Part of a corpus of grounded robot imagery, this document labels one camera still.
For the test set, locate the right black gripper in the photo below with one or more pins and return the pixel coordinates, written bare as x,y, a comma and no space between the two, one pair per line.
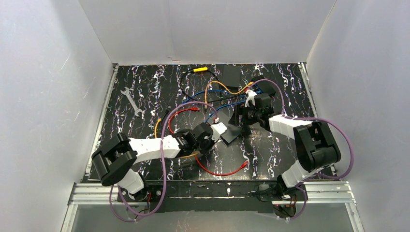
242,117

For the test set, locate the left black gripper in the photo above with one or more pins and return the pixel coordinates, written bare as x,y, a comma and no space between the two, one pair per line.
195,139

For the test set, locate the black pad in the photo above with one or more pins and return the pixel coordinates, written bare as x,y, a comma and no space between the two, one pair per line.
232,132

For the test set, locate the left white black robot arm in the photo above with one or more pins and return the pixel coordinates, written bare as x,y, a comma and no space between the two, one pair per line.
113,161

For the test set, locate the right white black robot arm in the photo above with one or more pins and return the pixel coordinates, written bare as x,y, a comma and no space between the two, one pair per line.
315,145

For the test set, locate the black box at back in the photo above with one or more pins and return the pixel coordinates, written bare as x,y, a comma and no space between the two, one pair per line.
231,76

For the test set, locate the silver open-end wrench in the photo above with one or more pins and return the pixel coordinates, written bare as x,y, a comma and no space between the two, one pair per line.
137,112

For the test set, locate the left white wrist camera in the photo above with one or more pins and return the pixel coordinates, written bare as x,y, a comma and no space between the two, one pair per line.
218,129

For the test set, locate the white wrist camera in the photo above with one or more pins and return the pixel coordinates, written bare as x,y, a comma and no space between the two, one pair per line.
250,99
218,129

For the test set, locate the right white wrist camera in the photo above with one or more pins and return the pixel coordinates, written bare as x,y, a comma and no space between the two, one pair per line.
250,99

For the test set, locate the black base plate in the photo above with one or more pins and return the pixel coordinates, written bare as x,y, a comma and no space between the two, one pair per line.
219,195

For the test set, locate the yellow handle screwdriver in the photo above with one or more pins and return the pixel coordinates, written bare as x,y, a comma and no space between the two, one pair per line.
196,70

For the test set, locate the aluminium front rail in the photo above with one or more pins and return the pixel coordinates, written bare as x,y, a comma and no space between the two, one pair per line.
317,191

